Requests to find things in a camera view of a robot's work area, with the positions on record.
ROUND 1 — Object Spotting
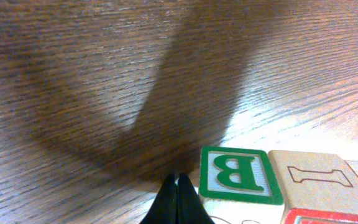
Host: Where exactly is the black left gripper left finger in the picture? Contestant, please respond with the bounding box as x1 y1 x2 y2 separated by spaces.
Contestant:
140 174 177 224

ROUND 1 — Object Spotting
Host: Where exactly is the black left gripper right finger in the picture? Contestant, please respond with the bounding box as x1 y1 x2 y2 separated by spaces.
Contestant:
177 173 214 224

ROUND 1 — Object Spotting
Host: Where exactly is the red letter block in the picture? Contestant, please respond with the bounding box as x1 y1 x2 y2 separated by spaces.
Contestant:
268 150 358 224

